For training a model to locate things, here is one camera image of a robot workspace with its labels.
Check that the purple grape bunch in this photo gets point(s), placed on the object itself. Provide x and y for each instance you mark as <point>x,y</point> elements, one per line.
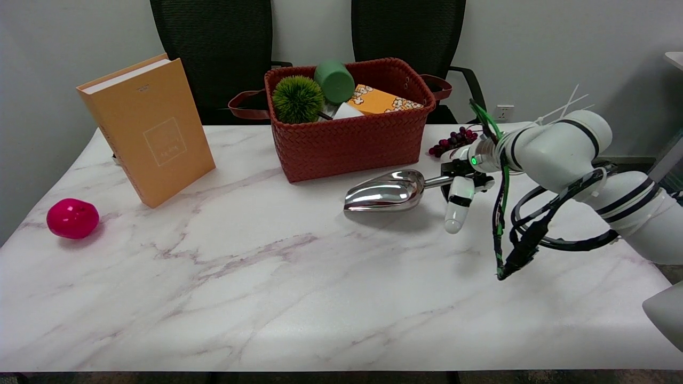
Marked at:
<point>453,141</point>

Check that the orange hardcover book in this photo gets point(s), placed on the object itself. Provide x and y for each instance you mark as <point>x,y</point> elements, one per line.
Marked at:
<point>157,144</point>

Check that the black mesh office chair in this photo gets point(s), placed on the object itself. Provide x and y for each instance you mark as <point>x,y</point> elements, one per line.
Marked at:
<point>213,53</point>
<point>405,32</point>

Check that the magenta plastic ball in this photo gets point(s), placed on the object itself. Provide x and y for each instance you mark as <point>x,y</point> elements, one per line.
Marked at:
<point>72,218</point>

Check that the white wall outlet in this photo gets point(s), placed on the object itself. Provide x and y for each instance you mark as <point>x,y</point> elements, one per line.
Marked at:
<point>503,112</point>

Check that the green spiky plant ball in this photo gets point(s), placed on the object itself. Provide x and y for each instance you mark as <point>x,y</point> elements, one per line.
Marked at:
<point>298,100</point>

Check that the orange popcorn box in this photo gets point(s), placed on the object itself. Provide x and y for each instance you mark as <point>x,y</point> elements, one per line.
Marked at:
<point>379,101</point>

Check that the white box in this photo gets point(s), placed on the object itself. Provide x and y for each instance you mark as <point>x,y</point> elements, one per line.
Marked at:
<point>348,112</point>

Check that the green cup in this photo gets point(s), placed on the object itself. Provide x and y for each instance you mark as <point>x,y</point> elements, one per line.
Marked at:
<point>334,81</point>

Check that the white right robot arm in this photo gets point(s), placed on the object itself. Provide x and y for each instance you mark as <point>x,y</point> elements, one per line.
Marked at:
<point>565,149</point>

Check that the red woven basket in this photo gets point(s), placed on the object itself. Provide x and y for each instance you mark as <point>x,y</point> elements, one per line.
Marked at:
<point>349,144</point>

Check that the stainless steel scoop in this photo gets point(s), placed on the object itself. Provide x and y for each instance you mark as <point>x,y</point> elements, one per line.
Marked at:
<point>384,192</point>

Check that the white desk corner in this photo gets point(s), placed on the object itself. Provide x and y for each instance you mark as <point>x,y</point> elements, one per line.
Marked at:
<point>675,58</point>

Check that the white zip ties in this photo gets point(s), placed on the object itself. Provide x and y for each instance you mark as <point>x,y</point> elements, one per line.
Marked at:
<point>560,112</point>

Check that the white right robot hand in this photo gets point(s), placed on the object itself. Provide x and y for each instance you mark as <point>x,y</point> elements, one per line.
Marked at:
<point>459,205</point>

